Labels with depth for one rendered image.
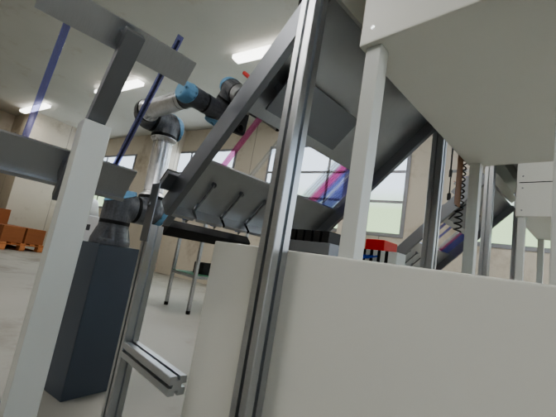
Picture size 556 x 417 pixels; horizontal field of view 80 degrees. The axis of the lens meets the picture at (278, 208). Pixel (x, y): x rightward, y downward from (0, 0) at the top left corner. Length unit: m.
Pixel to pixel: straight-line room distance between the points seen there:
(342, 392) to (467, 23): 0.58
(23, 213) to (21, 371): 8.44
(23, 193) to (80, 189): 8.41
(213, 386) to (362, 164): 0.52
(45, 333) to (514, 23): 1.03
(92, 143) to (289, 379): 0.66
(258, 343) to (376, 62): 0.52
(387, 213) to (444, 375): 4.24
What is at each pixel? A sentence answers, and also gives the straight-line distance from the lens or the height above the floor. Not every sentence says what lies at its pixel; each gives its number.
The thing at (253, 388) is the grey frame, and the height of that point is 0.38.
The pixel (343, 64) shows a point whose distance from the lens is 0.99.
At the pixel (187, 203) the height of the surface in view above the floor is 0.73.
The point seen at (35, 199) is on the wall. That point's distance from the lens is 9.35.
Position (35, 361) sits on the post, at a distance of 0.92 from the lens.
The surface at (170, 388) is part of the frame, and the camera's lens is 0.83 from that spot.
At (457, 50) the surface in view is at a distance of 0.70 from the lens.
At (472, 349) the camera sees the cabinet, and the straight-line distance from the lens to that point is 0.47.
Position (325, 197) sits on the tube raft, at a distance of 1.33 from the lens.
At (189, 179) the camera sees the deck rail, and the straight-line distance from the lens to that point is 0.96.
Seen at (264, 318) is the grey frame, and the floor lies 0.50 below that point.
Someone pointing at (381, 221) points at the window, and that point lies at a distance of 4.67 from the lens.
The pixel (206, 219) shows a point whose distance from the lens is 1.10.
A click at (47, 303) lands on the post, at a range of 0.88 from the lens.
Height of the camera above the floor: 0.60
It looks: 9 degrees up
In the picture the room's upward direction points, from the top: 10 degrees clockwise
